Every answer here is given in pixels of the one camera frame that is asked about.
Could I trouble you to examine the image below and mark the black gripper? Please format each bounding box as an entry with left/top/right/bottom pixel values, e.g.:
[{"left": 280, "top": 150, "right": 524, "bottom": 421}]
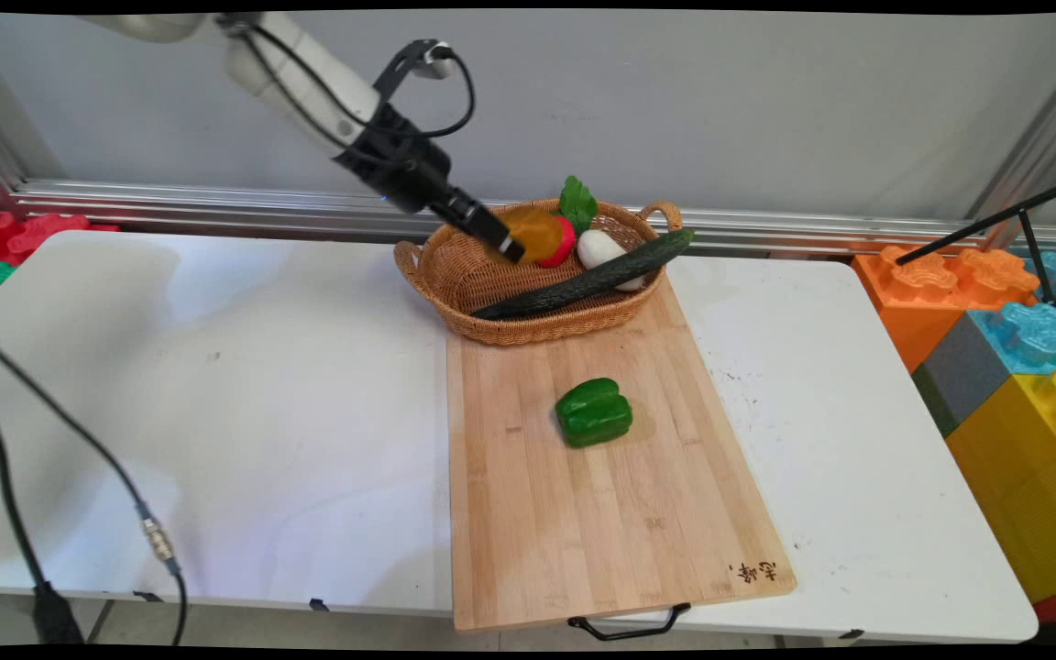
[{"left": 334, "top": 104, "right": 527, "bottom": 265}]

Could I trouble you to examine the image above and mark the brown yellow potato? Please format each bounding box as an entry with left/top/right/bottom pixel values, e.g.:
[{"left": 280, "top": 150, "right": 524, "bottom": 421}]
[{"left": 482, "top": 204, "right": 566, "bottom": 267}]

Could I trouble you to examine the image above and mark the woven wicker basket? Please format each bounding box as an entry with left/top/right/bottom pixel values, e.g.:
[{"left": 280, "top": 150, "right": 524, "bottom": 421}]
[{"left": 393, "top": 197, "right": 685, "bottom": 347}]

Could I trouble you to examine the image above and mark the red tomato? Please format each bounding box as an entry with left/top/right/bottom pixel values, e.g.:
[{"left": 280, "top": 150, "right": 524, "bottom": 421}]
[{"left": 537, "top": 215, "right": 578, "bottom": 269}]

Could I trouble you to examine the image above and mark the long dark green cucumber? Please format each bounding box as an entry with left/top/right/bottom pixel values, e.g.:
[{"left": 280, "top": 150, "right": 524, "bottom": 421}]
[{"left": 470, "top": 227, "right": 696, "bottom": 322}]

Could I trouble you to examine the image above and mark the white radish with green leaves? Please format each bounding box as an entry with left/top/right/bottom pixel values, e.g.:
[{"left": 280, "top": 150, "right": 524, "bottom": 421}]
[{"left": 557, "top": 176, "right": 646, "bottom": 292}]

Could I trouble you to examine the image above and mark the green bell pepper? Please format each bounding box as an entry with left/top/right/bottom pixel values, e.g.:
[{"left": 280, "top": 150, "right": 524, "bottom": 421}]
[{"left": 554, "top": 377, "right": 634, "bottom": 449}]

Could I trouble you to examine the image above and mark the wooden cutting board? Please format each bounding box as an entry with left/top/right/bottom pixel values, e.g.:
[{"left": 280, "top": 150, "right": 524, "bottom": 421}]
[{"left": 445, "top": 271, "right": 798, "bottom": 633}]

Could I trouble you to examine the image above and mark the orange foam block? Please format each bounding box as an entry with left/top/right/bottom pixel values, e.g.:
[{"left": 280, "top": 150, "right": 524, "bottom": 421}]
[{"left": 851, "top": 244, "right": 1040, "bottom": 373}]

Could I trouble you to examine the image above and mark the black tripod stand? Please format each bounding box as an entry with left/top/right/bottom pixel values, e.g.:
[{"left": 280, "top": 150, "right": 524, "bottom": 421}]
[{"left": 895, "top": 172, "right": 1056, "bottom": 318}]

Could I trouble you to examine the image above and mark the grey foam block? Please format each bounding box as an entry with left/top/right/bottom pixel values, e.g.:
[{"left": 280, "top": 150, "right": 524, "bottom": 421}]
[{"left": 911, "top": 313, "right": 1013, "bottom": 439}]

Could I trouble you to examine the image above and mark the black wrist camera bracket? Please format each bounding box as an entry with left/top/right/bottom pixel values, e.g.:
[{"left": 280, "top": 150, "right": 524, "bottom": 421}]
[{"left": 372, "top": 38, "right": 457, "bottom": 102}]

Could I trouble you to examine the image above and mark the aluminium frame rail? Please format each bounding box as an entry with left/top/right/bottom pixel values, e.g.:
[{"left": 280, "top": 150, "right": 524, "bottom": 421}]
[{"left": 0, "top": 179, "right": 1056, "bottom": 258}]

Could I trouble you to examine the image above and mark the black metal carry handle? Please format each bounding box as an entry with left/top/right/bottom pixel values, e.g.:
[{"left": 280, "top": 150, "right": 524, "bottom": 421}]
[{"left": 567, "top": 602, "right": 692, "bottom": 641}]

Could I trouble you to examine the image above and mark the thin cable with metal connector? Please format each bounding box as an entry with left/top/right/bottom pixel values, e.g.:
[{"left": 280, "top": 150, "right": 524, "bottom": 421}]
[{"left": 0, "top": 325, "right": 190, "bottom": 647}]

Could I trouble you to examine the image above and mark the thick black cable with plug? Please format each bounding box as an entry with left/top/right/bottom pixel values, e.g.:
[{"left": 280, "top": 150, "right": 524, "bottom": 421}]
[{"left": 0, "top": 376, "right": 86, "bottom": 645}]

